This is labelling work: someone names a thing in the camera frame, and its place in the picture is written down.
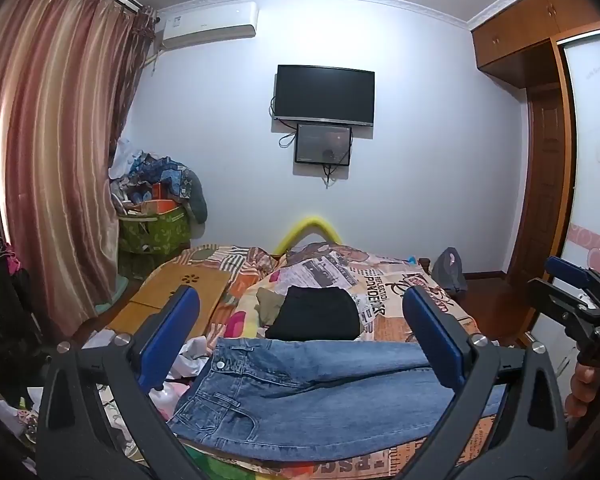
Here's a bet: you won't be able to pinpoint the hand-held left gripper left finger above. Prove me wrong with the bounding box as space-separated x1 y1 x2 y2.
35 285 211 480

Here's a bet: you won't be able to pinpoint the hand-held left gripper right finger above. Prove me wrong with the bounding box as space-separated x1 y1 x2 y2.
401 285 570 480

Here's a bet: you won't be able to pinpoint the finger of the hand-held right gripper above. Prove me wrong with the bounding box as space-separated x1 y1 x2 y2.
545 256 600 307
526 277 600 335

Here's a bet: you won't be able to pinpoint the blue jeans pants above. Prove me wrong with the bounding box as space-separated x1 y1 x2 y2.
167 337 508 463

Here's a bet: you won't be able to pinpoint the black folded pants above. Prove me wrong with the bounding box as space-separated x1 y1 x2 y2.
265 285 363 342

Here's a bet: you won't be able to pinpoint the person's right hand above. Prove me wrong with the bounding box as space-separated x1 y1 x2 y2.
565 361 600 419

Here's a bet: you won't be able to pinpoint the white cloth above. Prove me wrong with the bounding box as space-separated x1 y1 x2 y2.
85 332 216 411

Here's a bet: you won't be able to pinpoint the wooden board with cutouts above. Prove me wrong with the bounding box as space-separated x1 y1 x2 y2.
105 259 231 341

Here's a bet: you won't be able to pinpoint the grey bag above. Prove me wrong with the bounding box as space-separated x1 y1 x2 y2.
430 247 468 293

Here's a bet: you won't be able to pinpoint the printed blanket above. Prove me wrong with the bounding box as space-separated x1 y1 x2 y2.
95 242 511 480

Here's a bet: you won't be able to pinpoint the olive green cloth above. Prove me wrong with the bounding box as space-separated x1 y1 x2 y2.
255 287 288 326

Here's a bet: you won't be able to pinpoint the wooden door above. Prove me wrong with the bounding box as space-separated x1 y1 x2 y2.
505 40 578 281

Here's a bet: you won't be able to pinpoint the green patterned storage box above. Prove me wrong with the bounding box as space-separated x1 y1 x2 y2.
117 207 193 281

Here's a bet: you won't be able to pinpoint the white sliding door with hearts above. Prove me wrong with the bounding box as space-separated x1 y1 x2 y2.
560 25 600 286

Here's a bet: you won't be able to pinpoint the pile of mixed clothes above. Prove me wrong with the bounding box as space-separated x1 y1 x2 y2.
109 137 208 223

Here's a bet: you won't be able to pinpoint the dark clothes pile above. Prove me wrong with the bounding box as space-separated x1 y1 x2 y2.
0 210 46 401

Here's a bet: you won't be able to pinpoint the yellow foam tube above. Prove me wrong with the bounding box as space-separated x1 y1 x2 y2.
272 214 342 256

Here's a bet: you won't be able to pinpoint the wooden overhead cabinet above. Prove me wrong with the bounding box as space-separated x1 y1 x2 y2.
470 0 600 86

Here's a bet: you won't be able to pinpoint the striped pink curtain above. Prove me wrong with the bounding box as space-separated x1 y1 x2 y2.
0 0 156 331

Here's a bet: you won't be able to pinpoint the white air conditioner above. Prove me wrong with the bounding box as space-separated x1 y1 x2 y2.
161 1 258 51

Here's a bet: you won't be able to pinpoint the small black wall monitor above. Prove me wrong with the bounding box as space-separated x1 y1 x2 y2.
294 122 353 167

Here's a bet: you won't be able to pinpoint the black wall television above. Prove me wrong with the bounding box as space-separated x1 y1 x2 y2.
272 64 376 127

